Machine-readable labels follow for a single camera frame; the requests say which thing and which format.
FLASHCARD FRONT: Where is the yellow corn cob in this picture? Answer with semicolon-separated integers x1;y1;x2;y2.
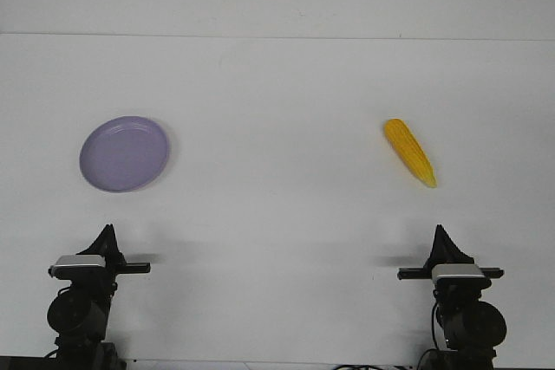
383;119;437;188

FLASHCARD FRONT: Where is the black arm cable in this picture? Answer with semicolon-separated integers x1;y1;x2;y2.
430;289;443;352

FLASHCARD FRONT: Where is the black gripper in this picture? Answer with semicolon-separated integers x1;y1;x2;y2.
397;224;504;299
71;224;151;290

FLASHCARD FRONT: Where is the purple round plate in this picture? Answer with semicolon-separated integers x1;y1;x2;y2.
79;116;170;193

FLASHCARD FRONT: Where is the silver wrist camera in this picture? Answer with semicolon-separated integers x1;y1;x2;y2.
48;255;106;281
431;263;485;284

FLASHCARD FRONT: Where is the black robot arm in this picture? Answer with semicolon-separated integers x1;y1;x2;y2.
1;224;151;370
397;224;507;369

